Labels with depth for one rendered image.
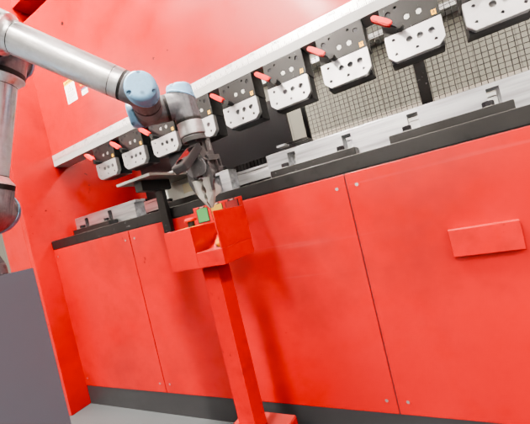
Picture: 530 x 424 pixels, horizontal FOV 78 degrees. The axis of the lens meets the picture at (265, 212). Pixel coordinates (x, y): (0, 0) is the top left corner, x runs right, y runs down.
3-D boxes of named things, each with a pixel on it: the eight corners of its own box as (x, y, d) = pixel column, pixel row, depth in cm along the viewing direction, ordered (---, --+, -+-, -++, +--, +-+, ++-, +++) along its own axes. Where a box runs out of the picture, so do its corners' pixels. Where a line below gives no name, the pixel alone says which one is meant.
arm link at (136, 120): (119, 92, 85) (161, 83, 87) (126, 107, 96) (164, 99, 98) (128, 121, 85) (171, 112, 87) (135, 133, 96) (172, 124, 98)
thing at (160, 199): (146, 239, 123) (133, 182, 123) (174, 232, 135) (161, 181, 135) (154, 237, 121) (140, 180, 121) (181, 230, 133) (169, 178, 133)
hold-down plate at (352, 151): (272, 180, 115) (269, 172, 115) (278, 179, 120) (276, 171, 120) (357, 156, 101) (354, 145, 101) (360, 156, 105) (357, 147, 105)
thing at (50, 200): (45, 411, 176) (-59, -9, 174) (162, 339, 251) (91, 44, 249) (71, 416, 164) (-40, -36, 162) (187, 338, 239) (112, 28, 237)
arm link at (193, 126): (190, 118, 91) (169, 127, 95) (195, 134, 91) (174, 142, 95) (207, 119, 98) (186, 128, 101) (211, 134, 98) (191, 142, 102)
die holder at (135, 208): (78, 235, 180) (74, 219, 180) (88, 234, 186) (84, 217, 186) (140, 218, 156) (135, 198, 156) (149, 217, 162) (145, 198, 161)
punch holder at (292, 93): (272, 111, 116) (262, 66, 116) (283, 114, 124) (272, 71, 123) (311, 95, 109) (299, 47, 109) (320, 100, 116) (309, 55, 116)
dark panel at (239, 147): (151, 218, 227) (136, 156, 226) (154, 218, 229) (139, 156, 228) (300, 177, 172) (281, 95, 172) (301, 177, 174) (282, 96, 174)
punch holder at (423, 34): (389, 64, 97) (377, 9, 97) (394, 71, 104) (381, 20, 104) (447, 41, 90) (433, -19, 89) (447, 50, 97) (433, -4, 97)
